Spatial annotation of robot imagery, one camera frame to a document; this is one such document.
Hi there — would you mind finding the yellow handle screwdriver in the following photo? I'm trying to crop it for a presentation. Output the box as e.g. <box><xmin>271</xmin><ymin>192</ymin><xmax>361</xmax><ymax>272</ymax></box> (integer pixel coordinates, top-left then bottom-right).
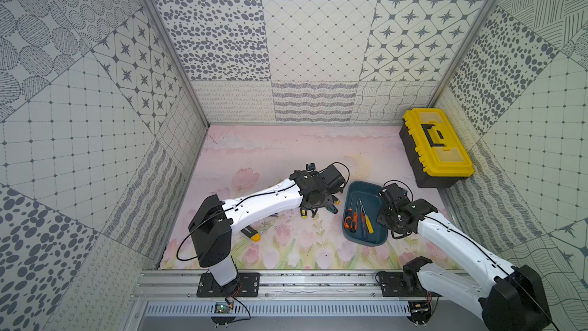
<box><xmin>358</xmin><ymin>199</ymin><xmax>374</xmax><ymax>234</ymax></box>

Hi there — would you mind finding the yellow black toolbox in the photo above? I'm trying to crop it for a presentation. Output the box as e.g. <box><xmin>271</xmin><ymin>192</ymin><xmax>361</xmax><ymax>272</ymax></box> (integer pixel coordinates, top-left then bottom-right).
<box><xmin>400</xmin><ymin>108</ymin><xmax>474</xmax><ymax>188</ymax></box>

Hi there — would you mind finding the white slotted cable duct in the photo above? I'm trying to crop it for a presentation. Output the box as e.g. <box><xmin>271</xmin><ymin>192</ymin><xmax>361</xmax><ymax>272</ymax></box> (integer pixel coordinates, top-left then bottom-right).
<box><xmin>145</xmin><ymin>300</ymin><xmax>410</xmax><ymax>317</ymax></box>

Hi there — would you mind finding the green black screwdriver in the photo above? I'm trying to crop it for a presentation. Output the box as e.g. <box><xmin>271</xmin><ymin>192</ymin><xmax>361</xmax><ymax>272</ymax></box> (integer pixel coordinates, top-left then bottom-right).
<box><xmin>326</xmin><ymin>205</ymin><xmax>338</xmax><ymax>215</ymax></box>

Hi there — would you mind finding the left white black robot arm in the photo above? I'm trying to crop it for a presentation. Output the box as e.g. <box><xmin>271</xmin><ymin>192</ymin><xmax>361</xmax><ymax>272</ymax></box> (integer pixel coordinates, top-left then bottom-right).
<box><xmin>176</xmin><ymin>162</ymin><xmax>351</xmax><ymax>291</ymax></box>

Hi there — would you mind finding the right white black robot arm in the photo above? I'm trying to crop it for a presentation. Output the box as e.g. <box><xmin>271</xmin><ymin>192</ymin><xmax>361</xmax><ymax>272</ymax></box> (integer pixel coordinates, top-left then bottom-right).
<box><xmin>378</xmin><ymin>181</ymin><xmax>554</xmax><ymax>330</ymax></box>

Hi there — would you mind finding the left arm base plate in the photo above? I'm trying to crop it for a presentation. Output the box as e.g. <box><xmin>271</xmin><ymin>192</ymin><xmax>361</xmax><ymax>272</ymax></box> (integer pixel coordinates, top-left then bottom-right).
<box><xmin>197</xmin><ymin>271</ymin><xmax>260</xmax><ymax>298</ymax></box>

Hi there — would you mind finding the purple red screwdriver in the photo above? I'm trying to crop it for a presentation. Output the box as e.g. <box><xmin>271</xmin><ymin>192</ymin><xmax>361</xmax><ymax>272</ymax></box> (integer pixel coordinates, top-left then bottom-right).
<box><xmin>359</xmin><ymin>208</ymin><xmax>369</xmax><ymax>240</ymax></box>

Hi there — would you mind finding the orange black screwdriver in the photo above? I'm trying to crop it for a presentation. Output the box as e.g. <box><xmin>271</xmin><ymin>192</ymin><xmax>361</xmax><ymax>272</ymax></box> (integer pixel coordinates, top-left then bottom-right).
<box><xmin>344</xmin><ymin>202</ymin><xmax>353</xmax><ymax>231</ymax></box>
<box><xmin>350</xmin><ymin>202</ymin><xmax>359</xmax><ymax>233</ymax></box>

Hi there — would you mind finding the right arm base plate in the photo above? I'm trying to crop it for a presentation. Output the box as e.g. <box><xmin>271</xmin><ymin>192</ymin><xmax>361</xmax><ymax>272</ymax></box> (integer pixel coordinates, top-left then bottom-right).
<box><xmin>375</xmin><ymin>271</ymin><xmax>440</xmax><ymax>298</ymax></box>

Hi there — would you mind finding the aluminium mounting rail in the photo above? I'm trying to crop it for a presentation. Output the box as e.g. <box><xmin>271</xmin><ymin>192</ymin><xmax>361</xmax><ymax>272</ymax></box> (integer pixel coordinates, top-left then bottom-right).
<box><xmin>130</xmin><ymin>269</ymin><xmax>510</xmax><ymax>302</ymax></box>

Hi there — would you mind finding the teal plastic storage tray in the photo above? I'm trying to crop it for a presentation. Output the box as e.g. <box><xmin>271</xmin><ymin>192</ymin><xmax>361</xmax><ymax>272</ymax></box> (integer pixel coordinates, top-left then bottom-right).
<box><xmin>342</xmin><ymin>181</ymin><xmax>389</xmax><ymax>247</ymax></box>

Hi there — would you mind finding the yellow black utility knife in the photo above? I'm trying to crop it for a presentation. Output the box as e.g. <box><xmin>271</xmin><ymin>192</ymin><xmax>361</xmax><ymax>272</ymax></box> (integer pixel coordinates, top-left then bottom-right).
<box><xmin>241</xmin><ymin>226</ymin><xmax>261</xmax><ymax>242</ymax></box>

